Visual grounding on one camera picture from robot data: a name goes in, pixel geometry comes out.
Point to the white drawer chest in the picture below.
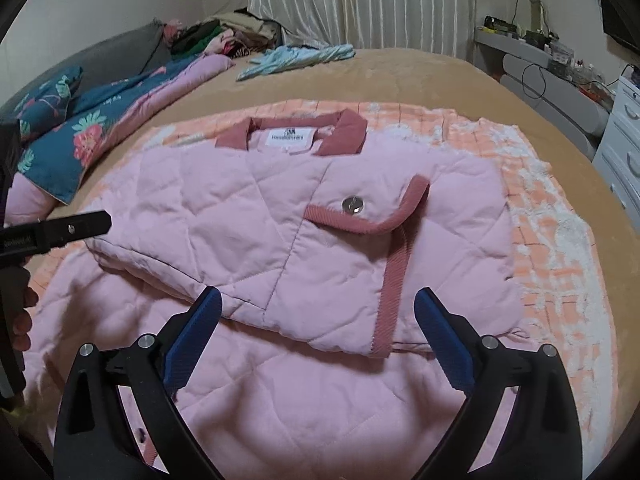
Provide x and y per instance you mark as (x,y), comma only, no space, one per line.
(618,156)

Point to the pile of clothes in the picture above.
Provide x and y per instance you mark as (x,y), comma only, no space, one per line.
(233,34)

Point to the light blue garment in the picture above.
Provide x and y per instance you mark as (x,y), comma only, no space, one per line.
(285,58)

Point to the blue floral pink quilt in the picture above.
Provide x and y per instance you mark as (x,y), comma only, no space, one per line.
(53,166)

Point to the tan bed cover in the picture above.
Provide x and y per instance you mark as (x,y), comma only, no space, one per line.
(438,81)

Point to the grey vanity desk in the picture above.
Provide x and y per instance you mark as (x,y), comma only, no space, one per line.
(524,70)

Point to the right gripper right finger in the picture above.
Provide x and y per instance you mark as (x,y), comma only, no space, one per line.
(542,437)

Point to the white striped curtain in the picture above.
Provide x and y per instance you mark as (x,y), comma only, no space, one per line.
(437,26)

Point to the pink quilted jacket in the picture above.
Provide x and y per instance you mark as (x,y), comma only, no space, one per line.
(318,233)

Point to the person's left hand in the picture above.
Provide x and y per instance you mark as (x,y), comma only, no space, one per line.
(22,324)

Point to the orange white plaid blanket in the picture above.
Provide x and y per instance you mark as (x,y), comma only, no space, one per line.
(556,263)

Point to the grey bed headboard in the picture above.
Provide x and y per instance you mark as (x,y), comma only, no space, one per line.
(125,55)

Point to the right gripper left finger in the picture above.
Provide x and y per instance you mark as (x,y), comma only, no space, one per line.
(93,438)

